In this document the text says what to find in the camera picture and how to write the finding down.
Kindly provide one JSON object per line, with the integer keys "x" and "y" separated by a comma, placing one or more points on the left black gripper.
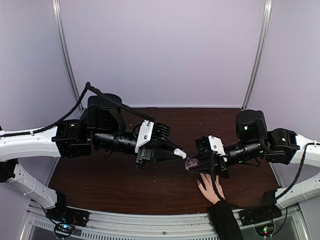
{"x": 146, "y": 155}

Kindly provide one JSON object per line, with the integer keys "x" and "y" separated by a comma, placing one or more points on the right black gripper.
{"x": 206, "y": 168}

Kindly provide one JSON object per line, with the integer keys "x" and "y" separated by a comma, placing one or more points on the purple nail polish bottle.
{"x": 190, "y": 163}

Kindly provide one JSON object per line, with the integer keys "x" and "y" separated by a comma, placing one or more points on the white nail polish cap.
{"x": 180, "y": 153}

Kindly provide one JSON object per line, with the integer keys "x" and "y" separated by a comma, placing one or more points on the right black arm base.
{"x": 266, "y": 211}

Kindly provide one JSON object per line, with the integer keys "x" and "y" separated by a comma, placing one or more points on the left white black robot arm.
{"x": 103, "y": 128}

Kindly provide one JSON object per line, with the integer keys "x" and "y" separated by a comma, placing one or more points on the black sleeved forearm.
{"x": 224, "y": 222}

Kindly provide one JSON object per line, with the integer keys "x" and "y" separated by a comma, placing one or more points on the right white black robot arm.
{"x": 279, "y": 146}

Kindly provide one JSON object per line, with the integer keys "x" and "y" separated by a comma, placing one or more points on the person's bare hand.
{"x": 207, "y": 188}

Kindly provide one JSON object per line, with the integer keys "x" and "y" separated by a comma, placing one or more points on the right green circuit board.
{"x": 265, "y": 230}

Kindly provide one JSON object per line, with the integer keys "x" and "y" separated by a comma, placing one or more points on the green circuit board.
{"x": 265, "y": 230}
{"x": 63, "y": 230}

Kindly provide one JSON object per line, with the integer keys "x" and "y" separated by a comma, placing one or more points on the left green circuit board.
{"x": 63, "y": 230}

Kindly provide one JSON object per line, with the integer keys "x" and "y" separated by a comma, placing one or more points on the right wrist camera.
{"x": 208, "y": 145}

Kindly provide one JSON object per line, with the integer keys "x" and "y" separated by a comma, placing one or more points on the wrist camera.
{"x": 150, "y": 131}
{"x": 208, "y": 145}

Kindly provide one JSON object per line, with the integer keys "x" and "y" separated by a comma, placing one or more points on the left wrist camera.
{"x": 150, "y": 131}

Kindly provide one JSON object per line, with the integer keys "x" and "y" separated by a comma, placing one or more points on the left aluminium corner post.
{"x": 65, "y": 53}

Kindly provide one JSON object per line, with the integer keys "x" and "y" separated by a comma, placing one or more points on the aluminium corner post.
{"x": 65, "y": 53}
{"x": 263, "y": 36}

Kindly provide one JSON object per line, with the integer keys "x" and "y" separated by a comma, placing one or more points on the aluminium front rail frame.
{"x": 115, "y": 226}

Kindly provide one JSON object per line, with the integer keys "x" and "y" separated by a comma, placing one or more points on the right aluminium corner post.
{"x": 263, "y": 36}

